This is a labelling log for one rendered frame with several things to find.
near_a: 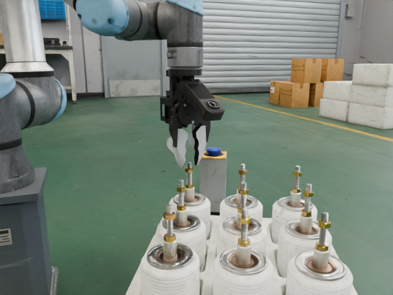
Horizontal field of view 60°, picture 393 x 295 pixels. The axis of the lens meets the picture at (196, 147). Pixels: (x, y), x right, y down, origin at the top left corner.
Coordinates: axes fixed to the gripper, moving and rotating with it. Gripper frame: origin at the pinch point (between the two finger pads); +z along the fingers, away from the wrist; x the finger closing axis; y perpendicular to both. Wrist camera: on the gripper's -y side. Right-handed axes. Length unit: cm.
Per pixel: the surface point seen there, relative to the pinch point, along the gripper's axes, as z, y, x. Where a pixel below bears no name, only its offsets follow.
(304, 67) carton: -15, 219, -312
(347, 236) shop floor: 34, -5, -58
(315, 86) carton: 9, 213, -329
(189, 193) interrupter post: 7.3, -0.2, 0.7
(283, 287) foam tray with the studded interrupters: 17.1, -26.1, -2.2
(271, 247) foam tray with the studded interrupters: 16.3, -16.4, -9.2
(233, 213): 10.0, -9.3, -4.8
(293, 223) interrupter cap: 8.9, -21.1, -9.9
